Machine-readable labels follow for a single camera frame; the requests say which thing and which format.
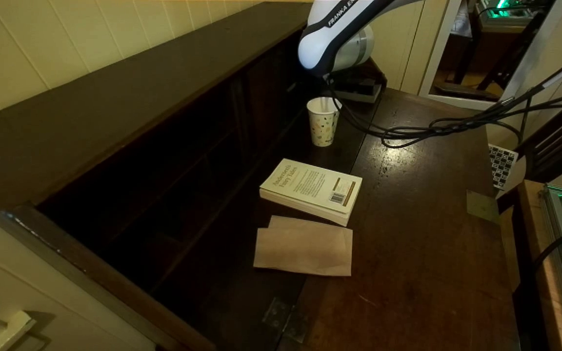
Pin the white lattice panel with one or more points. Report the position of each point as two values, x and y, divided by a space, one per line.
504 167

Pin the brown paper envelope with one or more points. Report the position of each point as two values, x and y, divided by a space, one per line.
303 249

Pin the wooden slatted frame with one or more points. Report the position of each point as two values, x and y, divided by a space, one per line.
556 143

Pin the dark wooden secretary desk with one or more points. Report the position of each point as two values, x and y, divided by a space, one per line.
424 260

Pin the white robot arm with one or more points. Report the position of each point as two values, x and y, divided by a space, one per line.
332 32

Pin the small paper tag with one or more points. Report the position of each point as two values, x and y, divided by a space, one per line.
482 208

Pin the white paper cup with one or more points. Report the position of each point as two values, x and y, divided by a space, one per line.
322 124

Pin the white paperback book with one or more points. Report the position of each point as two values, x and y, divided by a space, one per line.
310 190

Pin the white door frame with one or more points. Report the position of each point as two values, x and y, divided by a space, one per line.
433 60

